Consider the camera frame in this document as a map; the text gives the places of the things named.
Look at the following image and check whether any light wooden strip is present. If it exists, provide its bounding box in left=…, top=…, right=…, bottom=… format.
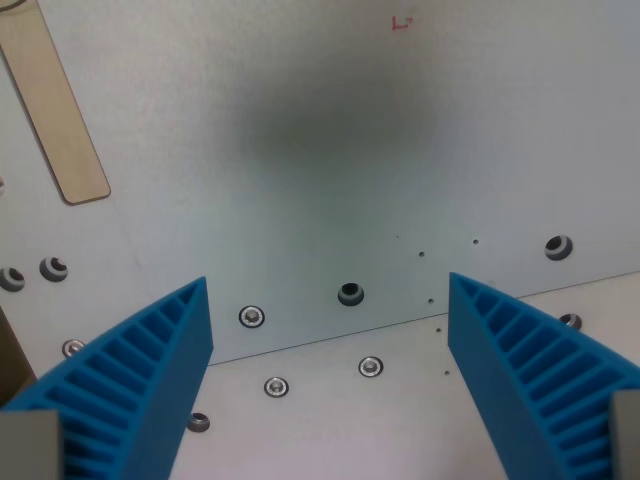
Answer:
left=0, top=0, right=112, bottom=206

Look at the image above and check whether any brown wooden block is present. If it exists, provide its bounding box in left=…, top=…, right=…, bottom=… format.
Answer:
left=0, top=304, right=39, bottom=406

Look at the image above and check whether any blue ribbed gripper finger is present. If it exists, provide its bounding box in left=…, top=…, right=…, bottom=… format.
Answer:
left=0, top=276, right=215, bottom=480
left=447, top=271, right=640, bottom=480

